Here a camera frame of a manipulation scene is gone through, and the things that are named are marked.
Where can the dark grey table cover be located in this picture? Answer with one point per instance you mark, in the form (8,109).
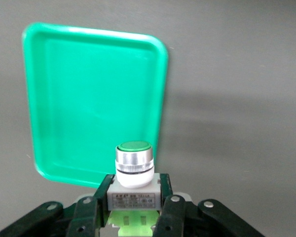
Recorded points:
(236,74)

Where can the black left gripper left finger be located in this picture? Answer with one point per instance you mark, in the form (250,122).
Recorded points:
(86,217)

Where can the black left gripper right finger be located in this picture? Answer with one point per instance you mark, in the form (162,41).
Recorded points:
(175,217)

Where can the green plastic tray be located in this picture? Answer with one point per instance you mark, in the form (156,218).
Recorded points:
(88,98)

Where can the green push button switch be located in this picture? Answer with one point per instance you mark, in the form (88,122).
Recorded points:
(134,197)

